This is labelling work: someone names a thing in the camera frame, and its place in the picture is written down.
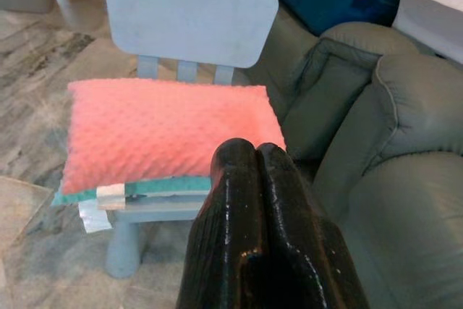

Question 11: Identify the teal foam mat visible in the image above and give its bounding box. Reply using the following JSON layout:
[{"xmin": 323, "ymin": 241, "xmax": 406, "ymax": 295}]
[{"xmin": 50, "ymin": 175, "xmax": 215, "ymax": 207}]

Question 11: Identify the light blue children's chair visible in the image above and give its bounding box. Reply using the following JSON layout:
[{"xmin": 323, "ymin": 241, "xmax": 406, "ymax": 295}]
[{"xmin": 77, "ymin": 0, "xmax": 279, "ymax": 280}]

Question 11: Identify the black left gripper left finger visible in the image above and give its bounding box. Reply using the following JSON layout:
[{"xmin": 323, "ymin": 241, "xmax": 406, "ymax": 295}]
[{"xmin": 176, "ymin": 137, "xmax": 262, "ymax": 309}]

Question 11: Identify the white foam block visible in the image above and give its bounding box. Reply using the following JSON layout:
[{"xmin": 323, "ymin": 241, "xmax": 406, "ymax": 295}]
[{"xmin": 96, "ymin": 184, "xmax": 127, "ymax": 211}]

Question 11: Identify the pink dotted plush pillow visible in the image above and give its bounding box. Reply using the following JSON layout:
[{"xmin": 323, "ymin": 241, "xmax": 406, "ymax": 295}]
[{"xmin": 61, "ymin": 77, "xmax": 287, "ymax": 195}]

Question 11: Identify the grey-green leather sofa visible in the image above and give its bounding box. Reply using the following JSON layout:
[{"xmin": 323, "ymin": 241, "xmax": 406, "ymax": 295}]
[{"xmin": 237, "ymin": 4, "xmax": 463, "ymax": 309}]

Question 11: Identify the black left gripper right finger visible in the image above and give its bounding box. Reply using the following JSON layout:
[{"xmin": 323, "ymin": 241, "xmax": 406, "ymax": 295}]
[{"xmin": 245, "ymin": 142, "xmax": 370, "ymax": 309}]

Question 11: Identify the white cabinet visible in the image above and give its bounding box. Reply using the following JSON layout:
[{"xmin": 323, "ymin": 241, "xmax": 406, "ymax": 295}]
[{"xmin": 389, "ymin": 0, "xmax": 463, "ymax": 66}]

